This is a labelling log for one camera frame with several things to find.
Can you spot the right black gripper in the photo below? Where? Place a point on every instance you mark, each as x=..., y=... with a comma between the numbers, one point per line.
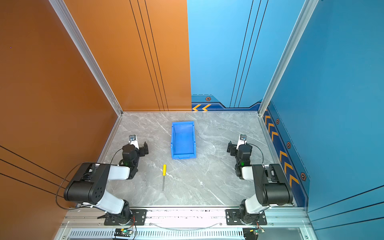
x=233, y=147

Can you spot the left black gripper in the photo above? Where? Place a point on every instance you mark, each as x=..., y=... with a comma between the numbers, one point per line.
x=141, y=150

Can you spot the yellow handle screwdriver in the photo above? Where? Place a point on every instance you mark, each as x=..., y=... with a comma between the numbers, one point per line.
x=164, y=177

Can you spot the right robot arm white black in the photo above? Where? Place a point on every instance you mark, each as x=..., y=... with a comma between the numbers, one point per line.
x=270, y=183

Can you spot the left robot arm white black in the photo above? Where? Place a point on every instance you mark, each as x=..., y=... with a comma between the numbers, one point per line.
x=88, y=185

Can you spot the blue plastic bin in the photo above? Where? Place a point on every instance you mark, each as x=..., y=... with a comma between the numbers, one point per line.
x=183, y=141

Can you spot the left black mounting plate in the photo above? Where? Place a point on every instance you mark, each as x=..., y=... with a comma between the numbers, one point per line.
x=137, y=217

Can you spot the black mounting plate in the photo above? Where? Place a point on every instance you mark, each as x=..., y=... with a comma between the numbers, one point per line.
x=234, y=217
x=137, y=217

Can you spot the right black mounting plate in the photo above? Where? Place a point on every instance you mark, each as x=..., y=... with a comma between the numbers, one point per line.
x=234, y=217

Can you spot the green circuit board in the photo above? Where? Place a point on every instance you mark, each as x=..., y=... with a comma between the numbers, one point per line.
x=123, y=233

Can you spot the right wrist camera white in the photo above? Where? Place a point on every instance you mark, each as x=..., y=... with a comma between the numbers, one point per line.
x=241, y=141

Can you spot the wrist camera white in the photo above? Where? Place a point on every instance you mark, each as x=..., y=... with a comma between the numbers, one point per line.
x=241, y=141
x=133, y=140

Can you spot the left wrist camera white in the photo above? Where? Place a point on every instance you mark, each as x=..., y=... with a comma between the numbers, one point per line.
x=133, y=140

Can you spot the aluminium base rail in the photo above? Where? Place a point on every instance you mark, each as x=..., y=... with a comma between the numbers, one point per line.
x=190, y=223

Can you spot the right aluminium corner post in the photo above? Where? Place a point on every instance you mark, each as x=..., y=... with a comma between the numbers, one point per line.
x=292, y=43

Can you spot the aluminium corner post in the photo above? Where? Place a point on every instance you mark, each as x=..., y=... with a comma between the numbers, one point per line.
x=292, y=43
x=75, y=34

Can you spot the left aluminium corner post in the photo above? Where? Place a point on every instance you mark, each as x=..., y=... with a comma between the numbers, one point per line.
x=75, y=34

